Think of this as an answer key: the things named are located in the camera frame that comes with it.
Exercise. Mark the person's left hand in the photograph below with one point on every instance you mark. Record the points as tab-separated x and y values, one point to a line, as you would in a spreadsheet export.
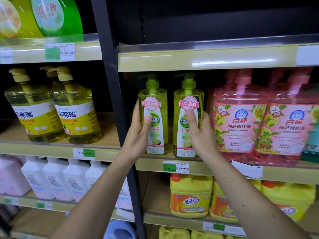
137	141

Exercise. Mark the person's right hand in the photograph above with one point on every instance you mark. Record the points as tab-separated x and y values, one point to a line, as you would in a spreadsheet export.
204	144

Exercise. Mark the slim green dish soap bottle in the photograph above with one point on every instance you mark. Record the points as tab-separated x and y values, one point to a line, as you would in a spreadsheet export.
155	141

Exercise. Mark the yellow dish soap pump bottle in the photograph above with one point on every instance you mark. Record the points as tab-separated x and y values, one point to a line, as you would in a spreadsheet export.
77	121
44	69
37	119

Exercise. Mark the teal green detergent bottle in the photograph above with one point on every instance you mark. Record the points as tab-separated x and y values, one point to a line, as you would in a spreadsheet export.
312	144

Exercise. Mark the person's left forearm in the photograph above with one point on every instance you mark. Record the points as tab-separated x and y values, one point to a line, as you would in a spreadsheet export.
92	199

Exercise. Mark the person's right forearm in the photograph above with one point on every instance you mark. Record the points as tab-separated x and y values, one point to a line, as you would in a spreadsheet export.
254	201

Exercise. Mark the green white price tag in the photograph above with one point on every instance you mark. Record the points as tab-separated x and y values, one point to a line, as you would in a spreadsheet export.
10	201
213	226
6	56
59	52
176	167
43	205
84	154

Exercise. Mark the plain white label card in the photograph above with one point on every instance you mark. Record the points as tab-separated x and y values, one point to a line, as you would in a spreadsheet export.
247	169
125	215

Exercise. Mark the white baby label bottle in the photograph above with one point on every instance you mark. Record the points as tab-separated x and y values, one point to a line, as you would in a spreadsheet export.
37	179
76	181
57	181

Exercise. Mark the light blue detergent jug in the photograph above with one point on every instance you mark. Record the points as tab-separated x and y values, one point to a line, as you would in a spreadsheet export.
119	230

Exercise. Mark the pink angular pump bottle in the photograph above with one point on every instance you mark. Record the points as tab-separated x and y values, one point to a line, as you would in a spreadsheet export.
13	176

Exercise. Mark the blank white shelf label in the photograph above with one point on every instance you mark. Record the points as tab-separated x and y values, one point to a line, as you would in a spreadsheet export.
307	55

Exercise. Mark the round green hand wash bottle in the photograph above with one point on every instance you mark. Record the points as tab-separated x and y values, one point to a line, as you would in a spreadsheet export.
57	14

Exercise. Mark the round yellow hand wash bottle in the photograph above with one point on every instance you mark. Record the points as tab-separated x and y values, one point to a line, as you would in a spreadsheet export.
17	17

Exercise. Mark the wooden shelf rack black frame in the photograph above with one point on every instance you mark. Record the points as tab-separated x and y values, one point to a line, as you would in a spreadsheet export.
109	136

